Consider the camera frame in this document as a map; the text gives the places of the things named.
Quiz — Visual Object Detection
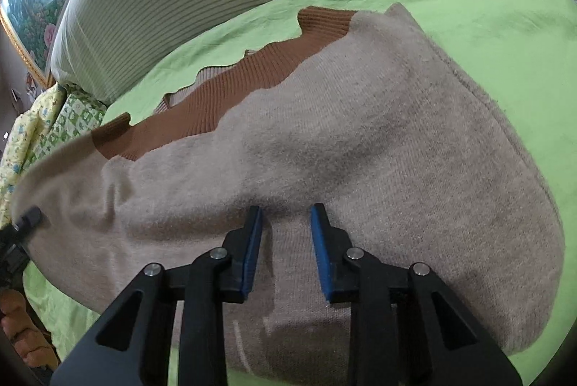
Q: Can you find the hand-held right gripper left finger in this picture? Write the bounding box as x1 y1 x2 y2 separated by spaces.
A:
49 206 264 386

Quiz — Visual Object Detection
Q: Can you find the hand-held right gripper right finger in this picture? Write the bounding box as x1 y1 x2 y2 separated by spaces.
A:
310 203 524 386

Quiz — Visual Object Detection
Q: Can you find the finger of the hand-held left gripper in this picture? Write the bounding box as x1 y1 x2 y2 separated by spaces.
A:
13 208 43 234

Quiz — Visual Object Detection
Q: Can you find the beige knit sweater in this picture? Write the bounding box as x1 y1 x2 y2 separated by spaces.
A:
10 3 566 386

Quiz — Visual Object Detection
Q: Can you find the person's left hand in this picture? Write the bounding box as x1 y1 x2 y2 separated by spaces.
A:
0 289 58 372

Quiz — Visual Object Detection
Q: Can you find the yellow floral quilt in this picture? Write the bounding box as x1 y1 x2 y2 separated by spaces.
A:
0 83 68 209

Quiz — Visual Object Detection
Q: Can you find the green patterned pillow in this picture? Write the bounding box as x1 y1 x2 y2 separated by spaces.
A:
38 93 108 157

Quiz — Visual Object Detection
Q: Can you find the gold framed landscape painting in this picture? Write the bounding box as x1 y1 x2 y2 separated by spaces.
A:
0 0 122 85

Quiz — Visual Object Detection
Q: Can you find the green bed sheet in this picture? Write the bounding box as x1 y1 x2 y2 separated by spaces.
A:
22 0 577 386

